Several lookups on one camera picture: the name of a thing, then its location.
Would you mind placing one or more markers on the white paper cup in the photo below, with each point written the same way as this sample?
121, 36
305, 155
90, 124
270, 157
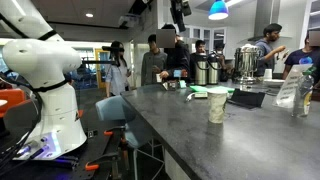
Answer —
217, 101

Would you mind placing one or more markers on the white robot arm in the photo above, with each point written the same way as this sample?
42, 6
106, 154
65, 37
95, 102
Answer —
41, 56

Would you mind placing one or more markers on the man in grey shirt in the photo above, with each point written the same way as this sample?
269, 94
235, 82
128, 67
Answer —
154, 61

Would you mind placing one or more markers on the white power adapter brick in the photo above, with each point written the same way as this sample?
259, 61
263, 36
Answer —
196, 95

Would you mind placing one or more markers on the green flat folder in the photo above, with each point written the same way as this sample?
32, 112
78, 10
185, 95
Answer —
196, 88

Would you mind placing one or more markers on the person in black jacket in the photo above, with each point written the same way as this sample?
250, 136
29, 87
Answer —
178, 58

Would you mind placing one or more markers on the woman in light shirt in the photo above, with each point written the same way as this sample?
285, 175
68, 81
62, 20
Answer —
117, 74

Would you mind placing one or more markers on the left steel coffee airpot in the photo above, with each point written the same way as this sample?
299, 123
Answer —
201, 69

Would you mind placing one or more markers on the steel coffee airpot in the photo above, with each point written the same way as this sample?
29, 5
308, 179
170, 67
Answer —
214, 68
201, 69

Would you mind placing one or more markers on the blue office chair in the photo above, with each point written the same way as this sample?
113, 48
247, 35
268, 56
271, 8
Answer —
137, 132

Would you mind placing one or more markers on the right steel coffee airpot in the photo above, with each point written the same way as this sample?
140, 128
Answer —
214, 68

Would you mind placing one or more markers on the ceiling mounted projector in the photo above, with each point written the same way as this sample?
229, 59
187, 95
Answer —
129, 20

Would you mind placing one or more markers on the black table outlet hatch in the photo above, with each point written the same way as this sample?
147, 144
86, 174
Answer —
247, 99

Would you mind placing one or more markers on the large silver coffee urn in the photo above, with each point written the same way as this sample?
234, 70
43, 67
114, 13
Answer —
246, 60

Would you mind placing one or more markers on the blue pendant lamp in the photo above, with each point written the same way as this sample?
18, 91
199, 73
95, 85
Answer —
218, 10

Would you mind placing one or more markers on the stack of white cups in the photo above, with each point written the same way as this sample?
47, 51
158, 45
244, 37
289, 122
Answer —
268, 74

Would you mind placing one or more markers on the white printed paper sign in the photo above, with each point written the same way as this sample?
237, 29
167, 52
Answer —
285, 97

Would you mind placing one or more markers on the man in grey hoodie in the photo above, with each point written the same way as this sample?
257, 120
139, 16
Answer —
266, 59

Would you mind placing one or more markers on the clear plastic water bottle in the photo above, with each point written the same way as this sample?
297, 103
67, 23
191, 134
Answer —
303, 93

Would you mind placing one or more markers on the person in navy shirt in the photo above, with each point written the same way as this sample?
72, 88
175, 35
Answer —
309, 54

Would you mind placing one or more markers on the orange handled clamp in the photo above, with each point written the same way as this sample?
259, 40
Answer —
105, 158
109, 132

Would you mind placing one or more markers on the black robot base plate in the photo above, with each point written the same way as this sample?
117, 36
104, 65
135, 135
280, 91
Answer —
72, 165

